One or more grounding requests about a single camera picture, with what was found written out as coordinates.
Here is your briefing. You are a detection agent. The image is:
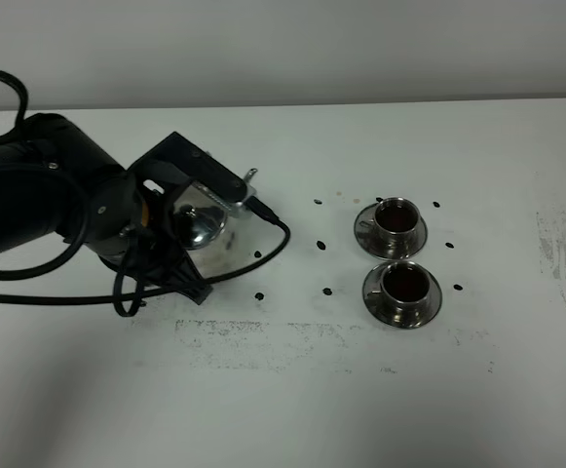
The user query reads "far stainless steel teacup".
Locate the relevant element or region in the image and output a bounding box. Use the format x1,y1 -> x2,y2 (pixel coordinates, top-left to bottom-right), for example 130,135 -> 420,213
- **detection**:
354,197 -> 422,242

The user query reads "near stainless steel saucer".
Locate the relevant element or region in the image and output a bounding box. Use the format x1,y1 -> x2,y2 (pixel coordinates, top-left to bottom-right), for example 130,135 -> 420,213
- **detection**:
362,262 -> 442,330

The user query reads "near stainless steel teacup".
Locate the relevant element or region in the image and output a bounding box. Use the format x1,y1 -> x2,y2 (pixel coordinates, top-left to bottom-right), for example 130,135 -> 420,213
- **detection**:
363,260 -> 432,306

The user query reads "black left camera cable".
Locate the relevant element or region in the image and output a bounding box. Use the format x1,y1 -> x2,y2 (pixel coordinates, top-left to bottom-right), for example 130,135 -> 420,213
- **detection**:
0,69 -> 292,318

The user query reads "stainless steel teacup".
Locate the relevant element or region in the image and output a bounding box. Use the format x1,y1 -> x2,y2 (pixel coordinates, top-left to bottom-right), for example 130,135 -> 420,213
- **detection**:
354,197 -> 422,242
363,260 -> 432,306

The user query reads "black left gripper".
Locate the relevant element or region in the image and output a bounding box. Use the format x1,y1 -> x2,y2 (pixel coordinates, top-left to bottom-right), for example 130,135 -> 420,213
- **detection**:
94,165 -> 213,305

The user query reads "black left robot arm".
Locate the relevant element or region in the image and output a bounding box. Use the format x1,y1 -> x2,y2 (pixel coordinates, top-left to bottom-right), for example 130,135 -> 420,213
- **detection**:
0,113 -> 211,317

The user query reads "stainless steel teapot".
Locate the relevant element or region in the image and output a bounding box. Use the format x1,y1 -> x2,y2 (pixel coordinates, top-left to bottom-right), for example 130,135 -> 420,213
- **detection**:
172,168 -> 259,282

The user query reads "stainless steel saucer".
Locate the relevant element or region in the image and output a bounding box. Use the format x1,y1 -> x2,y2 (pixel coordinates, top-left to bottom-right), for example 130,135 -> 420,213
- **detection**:
354,217 -> 428,260
362,262 -> 442,330

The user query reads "far stainless steel saucer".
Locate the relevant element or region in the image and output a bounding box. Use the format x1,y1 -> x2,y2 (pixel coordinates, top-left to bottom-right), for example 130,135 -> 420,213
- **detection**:
354,217 -> 428,260

